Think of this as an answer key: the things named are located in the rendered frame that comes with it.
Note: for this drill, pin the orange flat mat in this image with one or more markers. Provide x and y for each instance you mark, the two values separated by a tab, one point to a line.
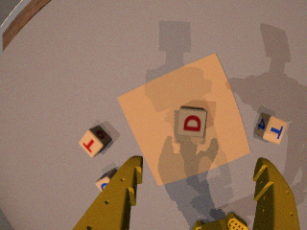
152	111

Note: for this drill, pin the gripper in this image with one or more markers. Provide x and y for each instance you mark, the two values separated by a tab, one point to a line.
275	210

